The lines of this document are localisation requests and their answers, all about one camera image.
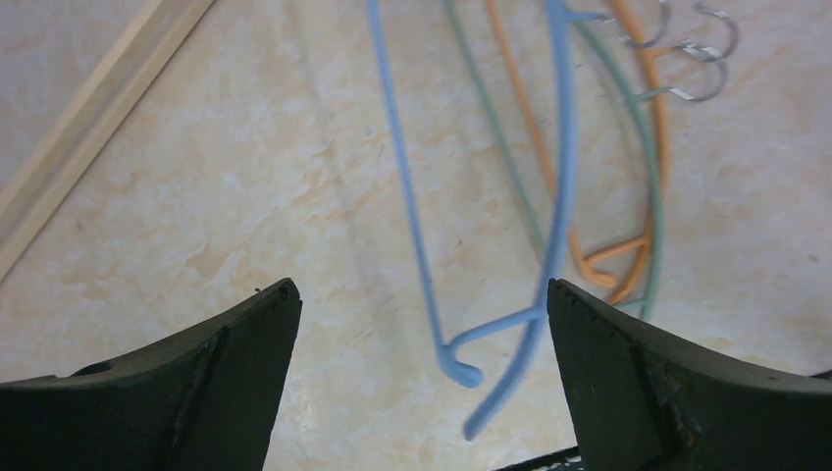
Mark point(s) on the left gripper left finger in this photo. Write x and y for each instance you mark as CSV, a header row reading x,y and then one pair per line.
x,y
205,398

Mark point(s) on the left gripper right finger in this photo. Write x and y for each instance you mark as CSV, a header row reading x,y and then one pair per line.
x,y
641,398

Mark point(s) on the blue wire hanger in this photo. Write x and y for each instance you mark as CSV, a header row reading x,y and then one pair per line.
x,y
533,317

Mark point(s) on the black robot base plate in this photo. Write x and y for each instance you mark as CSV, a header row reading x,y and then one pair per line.
x,y
568,459

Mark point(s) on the wooden clothes rack frame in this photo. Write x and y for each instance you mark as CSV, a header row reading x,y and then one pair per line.
x,y
52,169

